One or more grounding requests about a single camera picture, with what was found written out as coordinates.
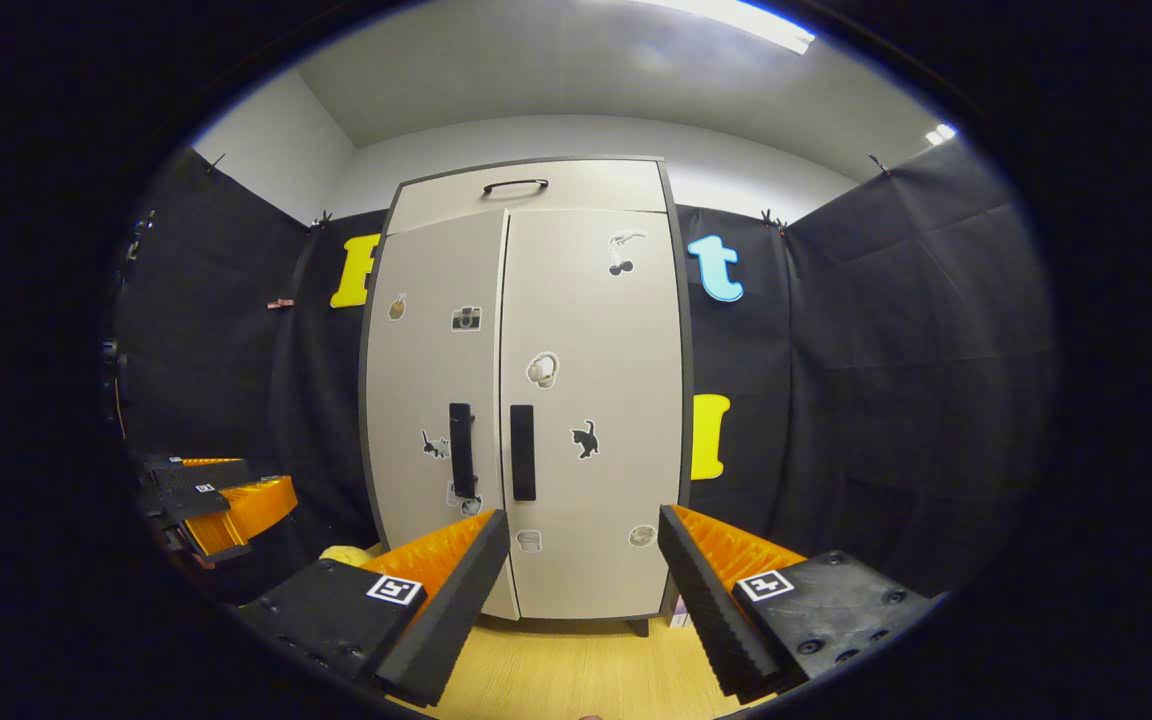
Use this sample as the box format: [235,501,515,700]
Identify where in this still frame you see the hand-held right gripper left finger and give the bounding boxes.
[236,508,512,709]

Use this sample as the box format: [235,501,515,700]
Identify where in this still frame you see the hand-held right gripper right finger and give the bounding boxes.
[656,503,937,706]

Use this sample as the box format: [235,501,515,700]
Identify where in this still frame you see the white shoe cabinet door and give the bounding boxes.
[361,208,522,621]
[498,208,687,621]

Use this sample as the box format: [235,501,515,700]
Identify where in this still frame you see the white shoe cabinet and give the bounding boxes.
[358,155,695,638]

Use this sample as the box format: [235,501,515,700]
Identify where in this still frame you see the white cabinet drawer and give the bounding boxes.
[386,160,672,236]

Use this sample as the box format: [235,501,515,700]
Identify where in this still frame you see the black backdrop cloth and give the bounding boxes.
[111,135,1055,601]

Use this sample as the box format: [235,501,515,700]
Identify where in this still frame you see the long ceiling light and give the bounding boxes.
[636,0,819,56]

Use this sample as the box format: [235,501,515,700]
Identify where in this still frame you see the black door handle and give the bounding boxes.
[510,404,537,502]
[448,402,479,501]

